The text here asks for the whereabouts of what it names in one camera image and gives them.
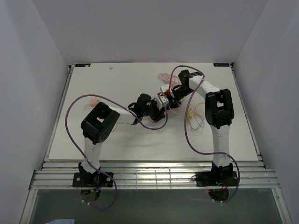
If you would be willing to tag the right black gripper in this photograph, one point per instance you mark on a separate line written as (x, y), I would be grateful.
(175, 98)

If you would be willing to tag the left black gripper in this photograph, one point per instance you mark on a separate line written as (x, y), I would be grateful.
(161, 112)

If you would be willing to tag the pink power strip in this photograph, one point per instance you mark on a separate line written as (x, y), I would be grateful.
(174, 107)

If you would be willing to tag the yellow charger plug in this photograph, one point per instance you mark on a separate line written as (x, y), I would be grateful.
(189, 114)

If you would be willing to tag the pink charger plug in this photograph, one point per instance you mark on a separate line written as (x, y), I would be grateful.
(94, 102)

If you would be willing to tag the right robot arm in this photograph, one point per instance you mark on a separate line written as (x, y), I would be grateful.
(219, 113)

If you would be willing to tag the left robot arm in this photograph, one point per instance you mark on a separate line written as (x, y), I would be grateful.
(99, 123)

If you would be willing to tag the right blue corner label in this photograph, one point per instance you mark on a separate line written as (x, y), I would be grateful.
(221, 64)

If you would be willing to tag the blue corner label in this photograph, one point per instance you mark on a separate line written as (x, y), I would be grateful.
(82, 65)
(221, 64)

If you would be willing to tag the left blue corner label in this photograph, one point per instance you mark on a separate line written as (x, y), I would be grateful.
(82, 65)

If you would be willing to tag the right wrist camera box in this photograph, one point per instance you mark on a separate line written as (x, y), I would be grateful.
(166, 91)

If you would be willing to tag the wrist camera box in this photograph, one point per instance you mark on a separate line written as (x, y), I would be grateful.
(166, 91)
(162, 101)

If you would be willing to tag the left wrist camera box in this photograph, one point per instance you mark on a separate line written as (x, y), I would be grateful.
(162, 101)

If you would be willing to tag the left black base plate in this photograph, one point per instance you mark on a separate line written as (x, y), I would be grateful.
(92, 181)

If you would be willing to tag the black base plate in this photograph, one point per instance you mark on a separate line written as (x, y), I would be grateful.
(92, 181)
(205, 179)

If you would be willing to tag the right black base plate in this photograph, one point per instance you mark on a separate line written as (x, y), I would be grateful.
(205, 179)

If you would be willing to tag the aluminium rail frame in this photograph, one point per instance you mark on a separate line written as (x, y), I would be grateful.
(140, 158)

